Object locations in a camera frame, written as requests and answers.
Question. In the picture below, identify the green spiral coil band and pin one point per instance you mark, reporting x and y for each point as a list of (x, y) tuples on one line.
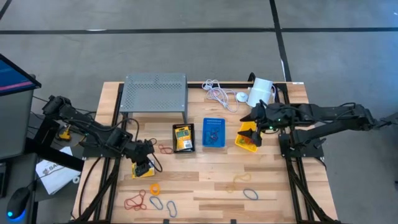
[(241, 141)]

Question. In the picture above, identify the red spiral coil band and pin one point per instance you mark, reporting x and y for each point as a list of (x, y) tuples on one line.
[(248, 140)]

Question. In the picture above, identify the black computer mouse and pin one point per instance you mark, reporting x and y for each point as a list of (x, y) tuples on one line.
[(18, 202)]

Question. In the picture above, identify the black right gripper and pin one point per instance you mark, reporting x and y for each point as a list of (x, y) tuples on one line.
[(273, 115)]

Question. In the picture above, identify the blue rubber band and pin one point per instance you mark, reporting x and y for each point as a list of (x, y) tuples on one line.
[(244, 191), (172, 216), (150, 198)]

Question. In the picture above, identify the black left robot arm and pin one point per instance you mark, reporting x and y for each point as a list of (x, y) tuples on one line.
[(77, 119)]

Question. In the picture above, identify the grey perforated metal shelf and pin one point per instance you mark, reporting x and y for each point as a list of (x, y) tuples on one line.
[(155, 93)]

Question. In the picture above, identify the black aluminium table frame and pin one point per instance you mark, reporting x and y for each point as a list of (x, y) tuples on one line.
[(196, 84)]

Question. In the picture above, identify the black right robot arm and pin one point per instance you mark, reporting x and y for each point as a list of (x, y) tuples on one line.
[(335, 116)]

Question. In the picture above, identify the blue plastic basket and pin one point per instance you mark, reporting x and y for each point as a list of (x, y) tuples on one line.
[(220, 124)]

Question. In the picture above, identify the computer monitor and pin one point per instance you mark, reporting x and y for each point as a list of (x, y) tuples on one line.
[(12, 124)]

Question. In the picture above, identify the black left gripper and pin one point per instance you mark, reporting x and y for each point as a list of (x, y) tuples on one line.
[(141, 151)]

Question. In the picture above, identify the yellow black tool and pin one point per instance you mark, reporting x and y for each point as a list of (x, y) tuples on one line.
[(65, 134)]

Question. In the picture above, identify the yellow plastic basket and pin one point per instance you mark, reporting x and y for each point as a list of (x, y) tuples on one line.
[(245, 147)]

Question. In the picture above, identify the white printed paper sheet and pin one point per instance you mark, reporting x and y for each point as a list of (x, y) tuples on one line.
[(56, 177)]

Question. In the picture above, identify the black monitor stand beam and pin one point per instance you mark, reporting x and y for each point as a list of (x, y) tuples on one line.
[(53, 155)]

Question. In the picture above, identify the orange spiral coil band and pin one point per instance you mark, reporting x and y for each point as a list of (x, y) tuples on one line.
[(151, 189)]

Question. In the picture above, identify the black plastic basket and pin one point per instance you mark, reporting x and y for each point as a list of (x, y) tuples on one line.
[(174, 140)]

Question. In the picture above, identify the white round puck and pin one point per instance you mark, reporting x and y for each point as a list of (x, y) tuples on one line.
[(242, 97)]

